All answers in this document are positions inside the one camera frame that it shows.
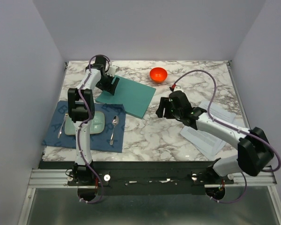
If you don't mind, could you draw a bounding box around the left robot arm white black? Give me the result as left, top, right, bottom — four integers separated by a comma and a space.
67, 54, 119, 185

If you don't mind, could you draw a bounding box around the teal file folder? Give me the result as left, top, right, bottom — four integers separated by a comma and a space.
96, 76, 156, 119

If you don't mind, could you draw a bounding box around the silver spoon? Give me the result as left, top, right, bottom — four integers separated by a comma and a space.
110, 115, 119, 146

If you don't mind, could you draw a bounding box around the silver fork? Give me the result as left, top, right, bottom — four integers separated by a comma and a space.
58, 112, 68, 139

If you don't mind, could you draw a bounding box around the orange bowl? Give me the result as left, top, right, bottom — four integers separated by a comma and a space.
149, 67, 168, 83

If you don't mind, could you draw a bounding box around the blue cloth placemat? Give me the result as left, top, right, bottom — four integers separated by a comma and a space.
42, 101, 126, 153

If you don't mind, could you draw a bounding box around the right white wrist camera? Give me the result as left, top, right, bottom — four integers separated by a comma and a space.
170, 84, 183, 92

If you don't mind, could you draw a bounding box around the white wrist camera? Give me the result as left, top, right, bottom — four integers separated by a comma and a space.
106, 66, 119, 77
170, 84, 183, 92

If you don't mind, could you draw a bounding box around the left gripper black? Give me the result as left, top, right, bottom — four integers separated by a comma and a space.
95, 73, 118, 96

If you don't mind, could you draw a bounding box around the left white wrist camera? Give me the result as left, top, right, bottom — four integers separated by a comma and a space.
106, 66, 119, 77

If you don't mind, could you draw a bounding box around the printed paper stack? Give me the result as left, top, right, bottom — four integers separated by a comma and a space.
180, 103, 236, 161

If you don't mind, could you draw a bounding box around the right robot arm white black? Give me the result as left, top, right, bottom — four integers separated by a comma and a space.
156, 90, 274, 184

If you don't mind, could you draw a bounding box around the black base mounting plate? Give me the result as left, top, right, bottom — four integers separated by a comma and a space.
38, 161, 234, 199

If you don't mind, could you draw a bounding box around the light green divided plate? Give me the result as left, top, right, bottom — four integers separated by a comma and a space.
64, 111, 105, 135

